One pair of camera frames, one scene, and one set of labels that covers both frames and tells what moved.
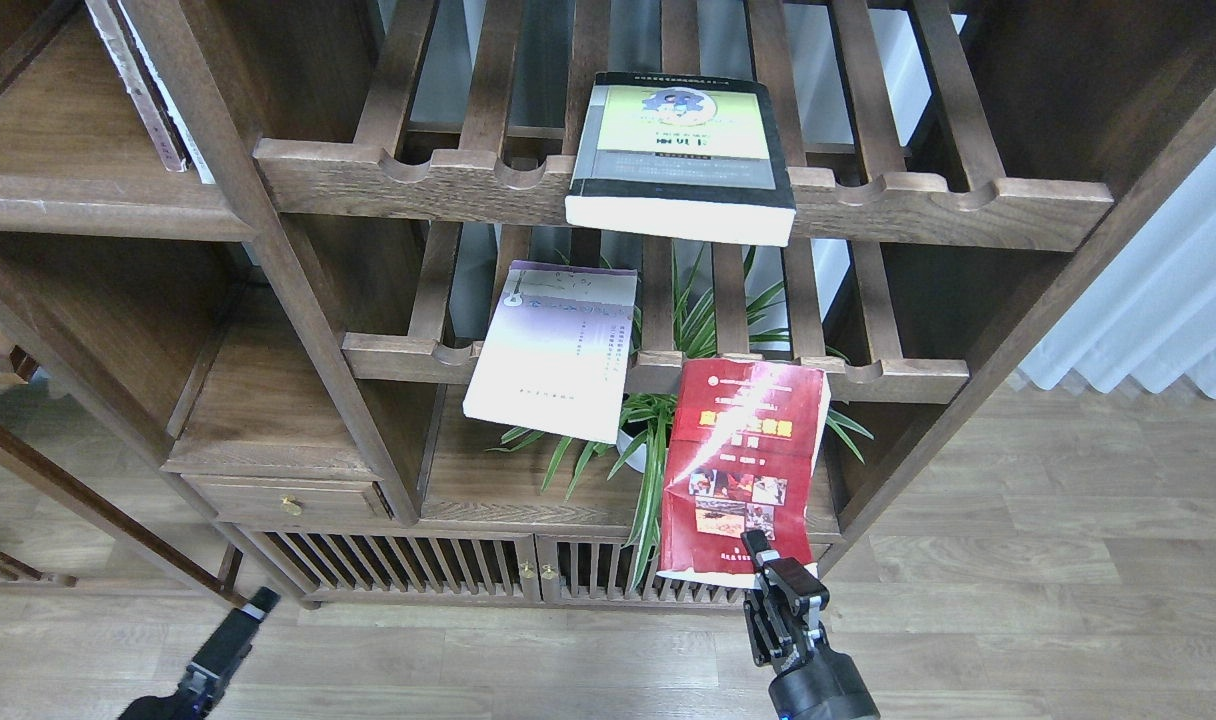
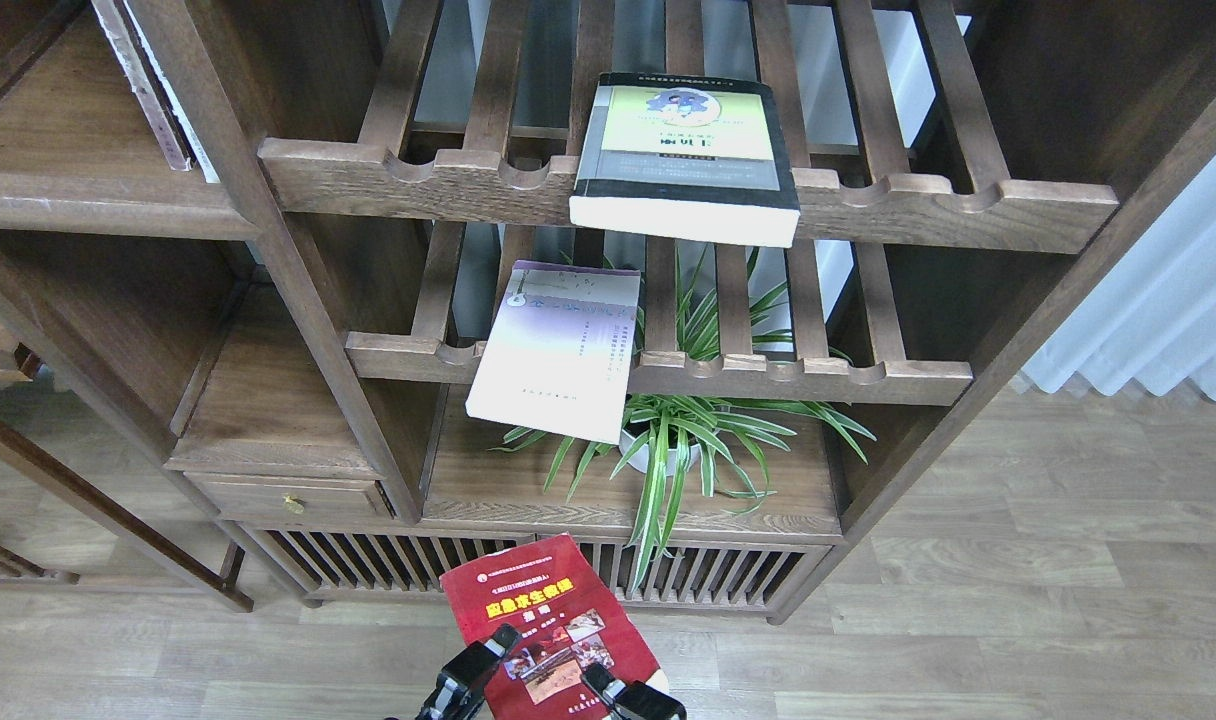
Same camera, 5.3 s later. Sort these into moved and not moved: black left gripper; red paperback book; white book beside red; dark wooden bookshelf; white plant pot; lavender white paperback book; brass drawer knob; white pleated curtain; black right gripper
Moved: red paperback book; black left gripper; black right gripper
Not moved: dark wooden bookshelf; white plant pot; lavender white paperback book; brass drawer knob; white book beside red; white pleated curtain
